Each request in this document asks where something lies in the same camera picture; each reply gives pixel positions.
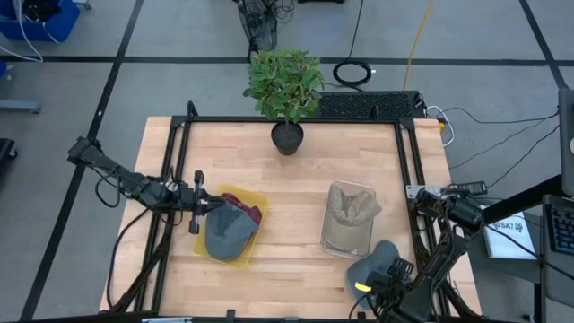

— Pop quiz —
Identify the green potted plant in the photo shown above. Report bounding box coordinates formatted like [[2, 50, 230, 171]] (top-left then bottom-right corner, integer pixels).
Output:
[[243, 48, 326, 157]]

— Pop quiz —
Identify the translucent yellow plastic bin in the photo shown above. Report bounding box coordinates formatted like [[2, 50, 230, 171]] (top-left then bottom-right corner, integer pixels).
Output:
[[193, 183, 270, 270]]

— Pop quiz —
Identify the black metal table frame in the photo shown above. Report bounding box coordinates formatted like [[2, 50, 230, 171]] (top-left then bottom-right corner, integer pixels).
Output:
[[107, 100, 483, 323]]

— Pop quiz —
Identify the blue-grey baseball hat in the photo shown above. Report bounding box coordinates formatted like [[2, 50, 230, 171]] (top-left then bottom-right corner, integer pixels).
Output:
[[204, 199, 260, 262]]

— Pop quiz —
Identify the black desk beam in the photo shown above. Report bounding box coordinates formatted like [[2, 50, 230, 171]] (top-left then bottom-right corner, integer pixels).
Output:
[[482, 174, 564, 225]]

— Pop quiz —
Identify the black mesh stand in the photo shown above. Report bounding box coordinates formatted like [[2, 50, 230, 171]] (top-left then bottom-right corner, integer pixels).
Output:
[[235, 0, 296, 54]]

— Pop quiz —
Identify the blue storage bin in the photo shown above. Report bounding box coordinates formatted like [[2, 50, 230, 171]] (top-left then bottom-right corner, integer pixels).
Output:
[[0, 0, 81, 42]]

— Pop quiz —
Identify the black perforated box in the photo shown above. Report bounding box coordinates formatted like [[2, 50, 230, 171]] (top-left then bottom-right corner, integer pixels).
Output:
[[316, 91, 426, 120]]

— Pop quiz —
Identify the white booklet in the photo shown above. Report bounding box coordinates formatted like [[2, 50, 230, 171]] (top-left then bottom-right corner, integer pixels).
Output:
[[483, 214, 537, 260]]

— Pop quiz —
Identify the black caster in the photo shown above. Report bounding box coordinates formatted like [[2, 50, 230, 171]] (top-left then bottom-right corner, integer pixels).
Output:
[[0, 137, 19, 161]]

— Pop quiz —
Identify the black power adapter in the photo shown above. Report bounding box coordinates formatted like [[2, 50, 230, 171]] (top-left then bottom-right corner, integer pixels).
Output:
[[456, 180, 489, 196]]

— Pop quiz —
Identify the yellow cable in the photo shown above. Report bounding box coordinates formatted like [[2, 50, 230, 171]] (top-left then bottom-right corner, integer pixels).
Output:
[[402, 0, 435, 92]]

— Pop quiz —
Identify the dark grey baseball hat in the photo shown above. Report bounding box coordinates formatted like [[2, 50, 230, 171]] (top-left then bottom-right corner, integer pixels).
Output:
[[345, 240, 401, 310]]

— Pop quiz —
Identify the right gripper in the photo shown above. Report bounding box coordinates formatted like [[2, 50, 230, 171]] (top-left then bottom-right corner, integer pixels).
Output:
[[368, 258, 414, 315]]

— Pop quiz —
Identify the maroon baseball hat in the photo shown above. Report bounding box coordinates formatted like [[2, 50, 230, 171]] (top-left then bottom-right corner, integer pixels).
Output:
[[219, 192, 264, 225]]

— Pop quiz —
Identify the white looped cable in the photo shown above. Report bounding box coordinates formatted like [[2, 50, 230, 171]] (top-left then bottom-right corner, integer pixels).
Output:
[[425, 105, 456, 148]]

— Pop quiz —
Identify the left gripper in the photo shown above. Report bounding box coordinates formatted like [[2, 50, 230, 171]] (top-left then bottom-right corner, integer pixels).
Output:
[[172, 170, 227, 234]]

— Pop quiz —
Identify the grey stand foot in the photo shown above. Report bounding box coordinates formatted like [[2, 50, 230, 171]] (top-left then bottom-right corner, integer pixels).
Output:
[[0, 99, 42, 115]]

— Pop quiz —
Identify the tan baseball hat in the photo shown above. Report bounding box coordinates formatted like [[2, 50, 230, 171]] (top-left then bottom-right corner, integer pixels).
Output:
[[322, 183, 383, 255]]

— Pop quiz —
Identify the black keyboard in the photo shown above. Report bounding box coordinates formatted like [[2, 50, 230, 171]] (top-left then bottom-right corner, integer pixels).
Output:
[[542, 195, 574, 257]]

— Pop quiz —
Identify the black coiled cable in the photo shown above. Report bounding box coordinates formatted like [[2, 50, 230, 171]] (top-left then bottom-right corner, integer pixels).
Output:
[[331, 0, 374, 89]]

